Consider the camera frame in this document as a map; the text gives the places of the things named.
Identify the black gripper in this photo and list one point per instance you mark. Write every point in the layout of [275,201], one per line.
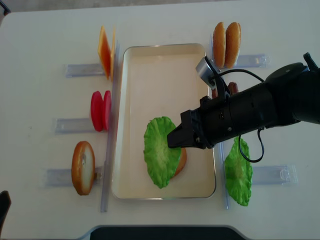
[205,126]

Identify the green lettuce leaf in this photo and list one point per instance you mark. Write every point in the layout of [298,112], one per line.
[161,160]
[239,172]

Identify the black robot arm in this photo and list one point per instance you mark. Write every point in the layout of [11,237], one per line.
[289,95]

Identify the bread slice on tray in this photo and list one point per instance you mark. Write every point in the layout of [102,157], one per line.
[182,161]

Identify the left brown meat patty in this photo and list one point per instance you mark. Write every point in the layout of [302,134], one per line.
[214,93]

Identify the brown meat patty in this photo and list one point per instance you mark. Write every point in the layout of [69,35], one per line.
[233,88]
[214,93]

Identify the right brown meat patty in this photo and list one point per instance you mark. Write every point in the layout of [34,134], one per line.
[233,88]

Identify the upright bread slice left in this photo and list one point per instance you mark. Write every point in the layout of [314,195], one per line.
[83,168]

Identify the clear lettuce holder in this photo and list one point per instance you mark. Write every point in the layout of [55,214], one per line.
[274,175]

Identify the left orange cheese slice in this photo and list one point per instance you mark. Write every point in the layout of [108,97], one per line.
[104,52]

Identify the clear tomato holder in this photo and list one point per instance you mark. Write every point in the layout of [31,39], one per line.
[73,126]

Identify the clear cheese holder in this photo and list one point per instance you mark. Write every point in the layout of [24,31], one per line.
[83,70]

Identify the clear bread holder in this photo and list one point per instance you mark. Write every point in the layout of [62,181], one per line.
[63,177]

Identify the white rectangular tray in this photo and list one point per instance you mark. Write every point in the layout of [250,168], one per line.
[159,81]

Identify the clear bun holder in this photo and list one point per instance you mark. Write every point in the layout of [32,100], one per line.
[252,61]

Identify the left bun slice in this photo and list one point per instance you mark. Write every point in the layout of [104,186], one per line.
[219,45]

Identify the bun slice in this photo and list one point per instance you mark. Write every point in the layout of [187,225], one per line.
[233,43]
[219,45]

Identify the right bun slice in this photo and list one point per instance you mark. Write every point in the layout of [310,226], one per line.
[233,43]

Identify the dark base bottom edge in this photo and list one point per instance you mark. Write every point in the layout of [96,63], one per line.
[164,233]

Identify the black object left edge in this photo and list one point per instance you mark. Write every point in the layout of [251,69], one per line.
[5,203]

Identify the dark object top left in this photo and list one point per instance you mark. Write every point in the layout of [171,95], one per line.
[6,10]

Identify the right long clear rail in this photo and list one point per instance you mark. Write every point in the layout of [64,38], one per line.
[221,158]

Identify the long clear rail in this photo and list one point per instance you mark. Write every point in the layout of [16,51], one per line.
[113,129]
[221,158]

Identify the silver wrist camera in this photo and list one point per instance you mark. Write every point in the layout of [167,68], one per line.
[207,71]

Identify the left long clear rail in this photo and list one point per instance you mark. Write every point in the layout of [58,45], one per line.
[113,129]

